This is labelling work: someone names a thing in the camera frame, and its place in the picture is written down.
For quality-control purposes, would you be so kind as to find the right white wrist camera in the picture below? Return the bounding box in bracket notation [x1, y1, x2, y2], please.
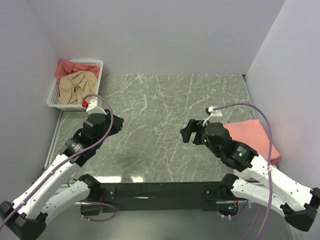
[202, 106, 223, 127]

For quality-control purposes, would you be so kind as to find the black base beam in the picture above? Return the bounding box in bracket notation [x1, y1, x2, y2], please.
[86, 181, 236, 211]

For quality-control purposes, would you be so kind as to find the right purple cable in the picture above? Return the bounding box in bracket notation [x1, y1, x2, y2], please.
[214, 103, 274, 240]

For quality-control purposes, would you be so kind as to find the folded pink t shirt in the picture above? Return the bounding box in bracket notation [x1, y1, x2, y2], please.
[223, 119, 270, 161]

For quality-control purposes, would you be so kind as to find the purple cable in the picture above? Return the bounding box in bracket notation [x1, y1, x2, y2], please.
[0, 94, 118, 227]
[214, 103, 274, 240]

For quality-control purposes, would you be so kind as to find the white plastic basket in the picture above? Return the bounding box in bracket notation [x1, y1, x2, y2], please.
[47, 59, 103, 111]

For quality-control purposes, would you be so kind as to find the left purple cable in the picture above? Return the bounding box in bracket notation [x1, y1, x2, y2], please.
[0, 94, 118, 227]

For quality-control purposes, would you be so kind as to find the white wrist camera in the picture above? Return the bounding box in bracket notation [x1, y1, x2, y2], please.
[81, 98, 107, 115]
[202, 106, 223, 127]

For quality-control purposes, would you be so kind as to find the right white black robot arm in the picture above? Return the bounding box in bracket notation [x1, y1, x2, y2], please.
[180, 119, 320, 232]

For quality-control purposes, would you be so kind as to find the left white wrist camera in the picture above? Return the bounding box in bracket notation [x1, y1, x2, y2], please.
[81, 98, 107, 115]

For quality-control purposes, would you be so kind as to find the beige t shirt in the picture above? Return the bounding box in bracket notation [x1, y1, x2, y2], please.
[58, 71, 98, 105]

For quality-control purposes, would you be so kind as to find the crumpled pink t shirt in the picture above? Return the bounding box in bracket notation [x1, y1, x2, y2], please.
[55, 60, 100, 85]

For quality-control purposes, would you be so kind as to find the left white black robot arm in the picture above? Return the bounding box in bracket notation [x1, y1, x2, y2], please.
[0, 109, 124, 240]

